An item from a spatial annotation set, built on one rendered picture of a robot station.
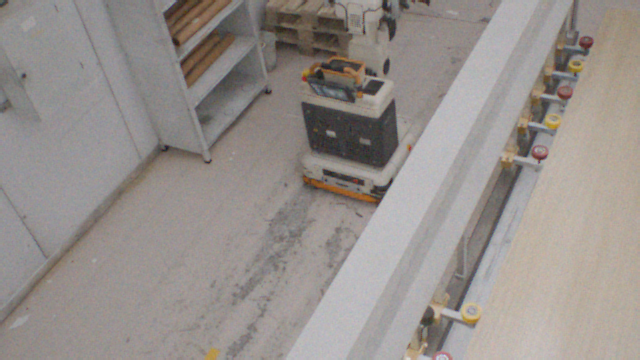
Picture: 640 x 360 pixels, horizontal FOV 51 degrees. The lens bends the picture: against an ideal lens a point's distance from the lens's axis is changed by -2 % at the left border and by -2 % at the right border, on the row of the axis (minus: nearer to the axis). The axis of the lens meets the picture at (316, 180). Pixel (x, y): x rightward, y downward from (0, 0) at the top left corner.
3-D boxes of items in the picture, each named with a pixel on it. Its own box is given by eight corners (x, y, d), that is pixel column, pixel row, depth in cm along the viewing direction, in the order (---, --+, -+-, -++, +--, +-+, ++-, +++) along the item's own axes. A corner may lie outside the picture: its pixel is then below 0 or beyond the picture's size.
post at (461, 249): (454, 277, 305) (454, 209, 274) (458, 269, 308) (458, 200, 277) (464, 280, 303) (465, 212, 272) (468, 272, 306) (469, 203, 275)
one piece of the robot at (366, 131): (384, 186, 428) (373, 77, 371) (310, 165, 452) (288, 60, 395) (406, 152, 448) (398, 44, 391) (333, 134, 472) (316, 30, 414)
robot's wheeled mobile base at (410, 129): (387, 211, 431) (384, 182, 414) (301, 185, 459) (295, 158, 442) (428, 144, 470) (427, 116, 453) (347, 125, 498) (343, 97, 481)
